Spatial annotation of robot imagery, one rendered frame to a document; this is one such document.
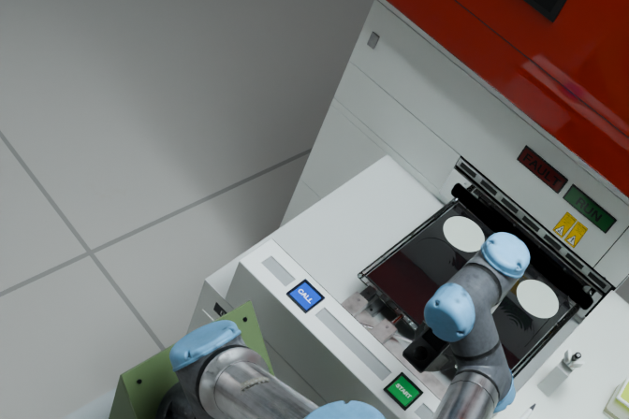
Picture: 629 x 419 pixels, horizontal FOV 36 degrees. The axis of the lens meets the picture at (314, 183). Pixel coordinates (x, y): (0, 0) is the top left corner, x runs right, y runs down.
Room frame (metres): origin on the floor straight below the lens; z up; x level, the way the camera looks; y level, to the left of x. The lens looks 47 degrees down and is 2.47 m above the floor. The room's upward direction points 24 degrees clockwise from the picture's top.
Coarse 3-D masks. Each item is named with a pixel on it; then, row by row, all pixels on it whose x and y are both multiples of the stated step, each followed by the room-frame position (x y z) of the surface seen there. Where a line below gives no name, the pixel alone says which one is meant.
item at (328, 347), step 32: (256, 256) 1.17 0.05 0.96; (288, 256) 1.20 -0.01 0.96; (256, 288) 1.12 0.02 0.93; (288, 288) 1.13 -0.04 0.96; (320, 288) 1.16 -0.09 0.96; (288, 320) 1.08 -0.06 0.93; (320, 320) 1.09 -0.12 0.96; (352, 320) 1.12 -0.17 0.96; (288, 352) 1.07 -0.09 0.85; (320, 352) 1.04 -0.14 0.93; (352, 352) 1.05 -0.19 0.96; (384, 352) 1.08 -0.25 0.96; (320, 384) 1.03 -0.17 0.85; (352, 384) 1.01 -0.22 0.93; (384, 384) 1.01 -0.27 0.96; (416, 384) 1.04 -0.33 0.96; (384, 416) 0.97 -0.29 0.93; (416, 416) 0.98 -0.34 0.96
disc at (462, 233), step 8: (456, 216) 1.55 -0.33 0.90; (448, 224) 1.52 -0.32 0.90; (456, 224) 1.53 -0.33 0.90; (464, 224) 1.54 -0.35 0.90; (472, 224) 1.55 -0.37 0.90; (448, 232) 1.50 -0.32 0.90; (456, 232) 1.51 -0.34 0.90; (464, 232) 1.52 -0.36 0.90; (472, 232) 1.53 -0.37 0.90; (480, 232) 1.54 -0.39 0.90; (448, 240) 1.47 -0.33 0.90; (456, 240) 1.48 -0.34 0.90; (464, 240) 1.49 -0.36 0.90; (472, 240) 1.50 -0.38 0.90; (480, 240) 1.51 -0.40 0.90; (464, 248) 1.47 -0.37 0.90; (472, 248) 1.48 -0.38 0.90
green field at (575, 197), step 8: (576, 192) 1.55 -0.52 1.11; (568, 200) 1.55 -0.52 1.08; (576, 200) 1.55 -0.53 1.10; (584, 200) 1.54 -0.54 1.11; (584, 208) 1.54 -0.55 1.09; (592, 208) 1.53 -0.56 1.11; (592, 216) 1.53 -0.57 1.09; (600, 216) 1.52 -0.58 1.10; (608, 216) 1.52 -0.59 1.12; (600, 224) 1.52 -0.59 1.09; (608, 224) 1.51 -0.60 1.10
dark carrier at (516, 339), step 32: (480, 224) 1.56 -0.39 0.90; (416, 256) 1.39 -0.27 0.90; (448, 256) 1.43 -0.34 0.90; (384, 288) 1.27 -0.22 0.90; (416, 288) 1.31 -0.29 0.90; (512, 288) 1.42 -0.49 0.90; (416, 320) 1.23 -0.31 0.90; (512, 320) 1.34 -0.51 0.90; (544, 320) 1.37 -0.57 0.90; (512, 352) 1.26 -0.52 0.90
